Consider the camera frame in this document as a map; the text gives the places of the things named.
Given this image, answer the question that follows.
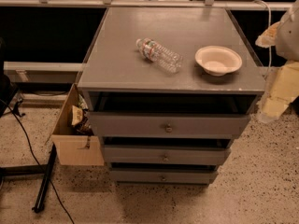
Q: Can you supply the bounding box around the grey top drawer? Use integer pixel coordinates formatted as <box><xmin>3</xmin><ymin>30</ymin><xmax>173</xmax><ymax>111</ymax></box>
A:
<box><xmin>89</xmin><ymin>112</ymin><xmax>249</xmax><ymax>139</ymax></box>

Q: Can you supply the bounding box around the grey middle drawer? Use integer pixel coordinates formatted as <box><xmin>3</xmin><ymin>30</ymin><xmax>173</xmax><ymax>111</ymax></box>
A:
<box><xmin>104</xmin><ymin>146</ymin><xmax>231</xmax><ymax>165</ymax></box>

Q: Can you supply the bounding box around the grey drawer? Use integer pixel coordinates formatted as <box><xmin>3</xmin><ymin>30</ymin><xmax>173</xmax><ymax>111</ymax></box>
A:
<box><xmin>104</xmin><ymin>146</ymin><xmax>231</xmax><ymax>165</ymax></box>
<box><xmin>89</xmin><ymin>112</ymin><xmax>249</xmax><ymax>139</ymax></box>
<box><xmin>110</xmin><ymin>169</ymin><xmax>218</xmax><ymax>185</ymax></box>

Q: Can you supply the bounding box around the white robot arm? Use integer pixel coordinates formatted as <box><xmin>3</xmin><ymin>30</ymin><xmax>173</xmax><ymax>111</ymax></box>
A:
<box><xmin>255</xmin><ymin>0</ymin><xmax>299</xmax><ymax>123</ymax></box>

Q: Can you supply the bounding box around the grey drawer cabinet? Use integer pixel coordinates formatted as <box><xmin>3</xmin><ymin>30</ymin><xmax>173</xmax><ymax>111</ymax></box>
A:
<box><xmin>78</xmin><ymin>7</ymin><xmax>264</xmax><ymax>172</ymax></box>

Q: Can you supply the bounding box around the black stand leg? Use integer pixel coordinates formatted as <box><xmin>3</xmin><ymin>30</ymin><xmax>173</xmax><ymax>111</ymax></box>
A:
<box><xmin>32</xmin><ymin>146</ymin><xmax>57</xmax><ymax>214</ymax></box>

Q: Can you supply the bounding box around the white hanging cable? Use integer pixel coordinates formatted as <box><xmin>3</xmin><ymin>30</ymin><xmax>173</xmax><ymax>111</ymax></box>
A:
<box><xmin>253</xmin><ymin>0</ymin><xmax>273</xmax><ymax>79</ymax></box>

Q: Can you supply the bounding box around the grey bottom drawer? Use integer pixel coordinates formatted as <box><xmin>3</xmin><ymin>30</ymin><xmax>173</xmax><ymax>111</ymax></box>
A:
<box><xmin>110</xmin><ymin>169</ymin><xmax>218</xmax><ymax>185</ymax></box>

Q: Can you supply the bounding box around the snack bag in box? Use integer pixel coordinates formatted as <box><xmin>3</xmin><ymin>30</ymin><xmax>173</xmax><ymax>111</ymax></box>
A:
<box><xmin>71</xmin><ymin>105</ymin><xmax>93</xmax><ymax>135</ymax></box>

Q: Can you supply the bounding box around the clear plastic water bottle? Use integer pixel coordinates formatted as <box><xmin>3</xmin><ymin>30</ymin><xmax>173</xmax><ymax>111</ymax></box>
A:
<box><xmin>135</xmin><ymin>38</ymin><xmax>183</xmax><ymax>74</ymax></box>

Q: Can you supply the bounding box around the white paper bowl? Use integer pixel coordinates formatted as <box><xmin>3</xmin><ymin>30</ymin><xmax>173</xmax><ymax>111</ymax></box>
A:
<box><xmin>195</xmin><ymin>46</ymin><xmax>242</xmax><ymax>77</ymax></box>

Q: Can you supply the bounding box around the black floor cable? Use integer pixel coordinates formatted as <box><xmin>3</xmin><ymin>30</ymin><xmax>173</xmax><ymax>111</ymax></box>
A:
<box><xmin>0</xmin><ymin>98</ymin><xmax>76</xmax><ymax>224</ymax></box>

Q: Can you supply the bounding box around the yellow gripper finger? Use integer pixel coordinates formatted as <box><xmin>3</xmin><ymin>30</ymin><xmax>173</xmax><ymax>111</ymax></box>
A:
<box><xmin>257</xmin><ymin>61</ymin><xmax>299</xmax><ymax>123</ymax></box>
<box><xmin>255</xmin><ymin>21</ymin><xmax>279</xmax><ymax>49</ymax></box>

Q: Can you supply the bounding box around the cardboard box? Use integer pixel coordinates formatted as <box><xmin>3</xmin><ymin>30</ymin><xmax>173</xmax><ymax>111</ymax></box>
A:
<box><xmin>51</xmin><ymin>84</ymin><xmax>105</xmax><ymax>166</ymax></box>

